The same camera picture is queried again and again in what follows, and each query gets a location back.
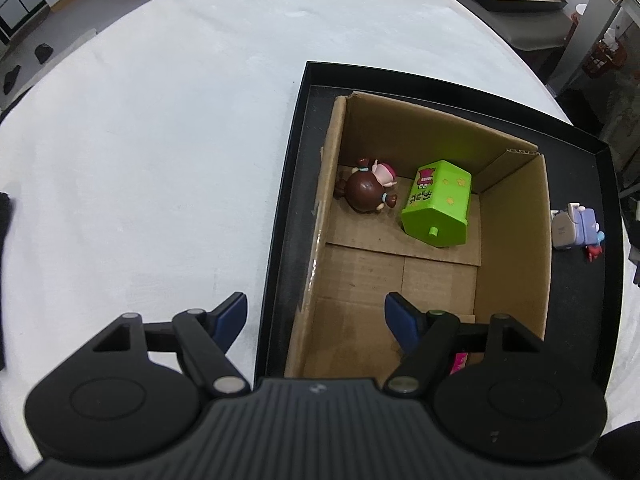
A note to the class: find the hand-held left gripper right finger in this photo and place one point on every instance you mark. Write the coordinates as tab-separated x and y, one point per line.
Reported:
402	322

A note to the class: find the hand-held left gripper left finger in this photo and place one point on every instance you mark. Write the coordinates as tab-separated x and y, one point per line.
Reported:
230	317

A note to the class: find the cardboard box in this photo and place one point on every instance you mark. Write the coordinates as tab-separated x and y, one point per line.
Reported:
360	280

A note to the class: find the pink hooded doll figurine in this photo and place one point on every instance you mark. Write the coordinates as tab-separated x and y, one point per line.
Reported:
458	364

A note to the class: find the green hexagonal toy box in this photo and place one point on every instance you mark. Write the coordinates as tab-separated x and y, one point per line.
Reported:
437	205

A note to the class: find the brown haired doll figurine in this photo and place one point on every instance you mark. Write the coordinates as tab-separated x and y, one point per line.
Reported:
365	187

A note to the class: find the shallow black tray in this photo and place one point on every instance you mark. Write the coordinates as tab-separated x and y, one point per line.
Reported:
300	160

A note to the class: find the purple and white toy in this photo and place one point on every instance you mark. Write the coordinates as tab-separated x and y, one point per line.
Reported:
572	225

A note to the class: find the small blue red figurine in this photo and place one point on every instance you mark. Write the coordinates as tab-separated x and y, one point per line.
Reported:
595	246

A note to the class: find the grey chair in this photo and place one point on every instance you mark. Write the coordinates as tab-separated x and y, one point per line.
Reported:
535	30

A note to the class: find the small black floor object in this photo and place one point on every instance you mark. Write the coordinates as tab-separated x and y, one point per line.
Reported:
11	80
43	53

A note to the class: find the red basket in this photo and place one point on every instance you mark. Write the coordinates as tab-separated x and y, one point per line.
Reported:
605	57

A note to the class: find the black and white desk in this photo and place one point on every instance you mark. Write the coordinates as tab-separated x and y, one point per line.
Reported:
585	25

